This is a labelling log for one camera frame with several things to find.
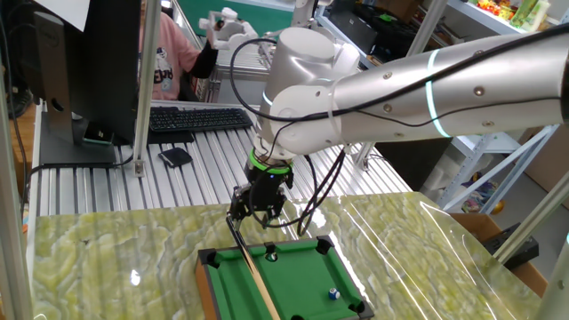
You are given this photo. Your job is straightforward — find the black sleeved forearm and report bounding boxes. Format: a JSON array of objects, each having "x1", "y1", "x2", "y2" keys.
[{"x1": 190, "y1": 42, "x2": 220, "y2": 80}]

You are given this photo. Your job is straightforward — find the wooden pool cue black handle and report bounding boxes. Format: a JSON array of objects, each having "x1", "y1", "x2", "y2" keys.
[{"x1": 225, "y1": 215, "x2": 282, "y2": 320}]

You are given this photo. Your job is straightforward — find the black device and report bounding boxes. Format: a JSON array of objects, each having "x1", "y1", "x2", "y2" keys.
[{"x1": 482, "y1": 221, "x2": 540, "y2": 271}]

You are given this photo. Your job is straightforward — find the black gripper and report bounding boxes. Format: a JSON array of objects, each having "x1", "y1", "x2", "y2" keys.
[{"x1": 227, "y1": 164, "x2": 294, "y2": 230}]

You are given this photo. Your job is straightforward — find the open cardboard box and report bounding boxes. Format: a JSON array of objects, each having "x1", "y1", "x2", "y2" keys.
[{"x1": 448, "y1": 212, "x2": 549, "y2": 298}]

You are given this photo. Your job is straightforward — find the brown cardboard carton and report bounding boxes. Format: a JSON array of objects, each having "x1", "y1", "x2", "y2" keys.
[{"x1": 517, "y1": 126, "x2": 569, "y2": 199}]

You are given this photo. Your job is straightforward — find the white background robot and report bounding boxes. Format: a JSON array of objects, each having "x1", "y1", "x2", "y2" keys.
[{"x1": 291, "y1": 0, "x2": 334, "y2": 28}]

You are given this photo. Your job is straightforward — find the black keyboard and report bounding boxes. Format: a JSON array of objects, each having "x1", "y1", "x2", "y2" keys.
[{"x1": 148, "y1": 105, "x2": 254, "y2": 134}]

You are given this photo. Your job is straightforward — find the green wrist flange ring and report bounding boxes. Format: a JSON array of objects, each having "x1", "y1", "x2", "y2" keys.
[{"x1": 247, "y1": 148, "x2": 294, "y2": 175}]

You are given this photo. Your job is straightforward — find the colourful packages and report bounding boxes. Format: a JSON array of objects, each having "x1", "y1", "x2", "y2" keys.
[{"x1": 477, "y1": 0, "x2": 552, "y2": 32}]

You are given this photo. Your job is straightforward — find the white metal shelving rack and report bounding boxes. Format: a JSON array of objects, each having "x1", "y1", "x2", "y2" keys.
[{"x1": 437, "y1": 0, "x2": 569, "y2": 214}]

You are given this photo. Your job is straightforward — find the black phone green case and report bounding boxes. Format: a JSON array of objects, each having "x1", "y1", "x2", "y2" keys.
[{"x1": 82, "y1": 120, "x2": 116, "y2": 147}]

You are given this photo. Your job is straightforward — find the white handheld device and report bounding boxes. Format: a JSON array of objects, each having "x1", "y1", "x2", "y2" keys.
[{"x1": 197, "y1": 6, "x2": 260, "y2": 51}]

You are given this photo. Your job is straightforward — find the dark panel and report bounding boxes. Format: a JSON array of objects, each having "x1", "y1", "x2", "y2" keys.
[{"x1": 374, "y1": 136, "x2": 453, "y2": 192}]

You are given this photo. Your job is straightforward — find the colourful toys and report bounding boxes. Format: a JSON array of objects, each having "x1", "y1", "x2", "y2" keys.
[{"x1": 460, "y1": 177, "x2": 507, "y2": 215}]

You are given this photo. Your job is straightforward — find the black hanging gripper cables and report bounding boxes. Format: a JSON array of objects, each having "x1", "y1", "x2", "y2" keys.
[{"x1": 246, "y1": 148, "x2": 347, "y2": 237}]

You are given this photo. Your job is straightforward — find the green marble pattern mat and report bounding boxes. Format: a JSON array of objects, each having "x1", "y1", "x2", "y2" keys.
[{"x1": 28, "y1": 190, "x2": 541, "y2": 320}]

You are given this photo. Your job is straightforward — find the white paper sheet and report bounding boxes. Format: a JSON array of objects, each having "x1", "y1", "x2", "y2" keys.
[{"x1": 33, "y1": 0, "x2": 92, "y2": 33}]

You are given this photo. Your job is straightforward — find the black computer mouse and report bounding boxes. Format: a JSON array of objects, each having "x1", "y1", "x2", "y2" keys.
[{"x1": 157, "y1": 146, "x2": 195, "y2": 169}]

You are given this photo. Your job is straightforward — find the black computer monitor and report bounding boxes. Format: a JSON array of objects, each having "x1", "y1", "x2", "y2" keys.
[{"x1": 17, "y1": 0, "x2": 143, "y2": 168}]

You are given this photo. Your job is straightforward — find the person in pink shirt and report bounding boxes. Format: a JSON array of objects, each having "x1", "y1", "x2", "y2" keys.
[{"x1": 140, "y1": 0, "x2": 220, "y2": 102}]

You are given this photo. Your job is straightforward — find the mini pool table green felt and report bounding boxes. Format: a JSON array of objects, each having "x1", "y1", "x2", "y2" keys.
[{"x1": 194, "y1": 234, "x2": 375, "y2": 320}]

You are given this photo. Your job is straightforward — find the black monitor cable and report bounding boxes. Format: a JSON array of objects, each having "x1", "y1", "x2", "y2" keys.
[{"x1": 20, "y1": 153, "x2": 134, "y2": 214}]

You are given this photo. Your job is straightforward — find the green board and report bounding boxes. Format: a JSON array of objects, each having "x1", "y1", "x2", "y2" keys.
[{"x1": 177, "y1": 0, "x2": 294, "y2": 37}]

